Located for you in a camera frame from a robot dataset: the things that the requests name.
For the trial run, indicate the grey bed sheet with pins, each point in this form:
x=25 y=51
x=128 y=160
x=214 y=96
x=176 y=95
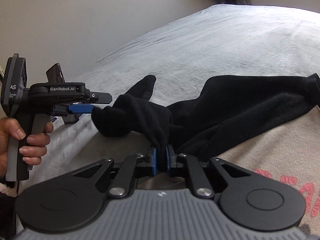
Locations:
x=183 y=55

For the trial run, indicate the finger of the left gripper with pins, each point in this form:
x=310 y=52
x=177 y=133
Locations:
x=99 y=98
x=64 y=110

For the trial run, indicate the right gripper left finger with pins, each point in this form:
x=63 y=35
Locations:
x=126 y=175

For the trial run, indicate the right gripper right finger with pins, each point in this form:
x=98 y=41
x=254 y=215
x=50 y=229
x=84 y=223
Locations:
x=190 y=169

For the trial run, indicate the beige black raglan sweatshirt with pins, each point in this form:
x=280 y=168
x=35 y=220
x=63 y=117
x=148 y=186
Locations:
x=269 y=125

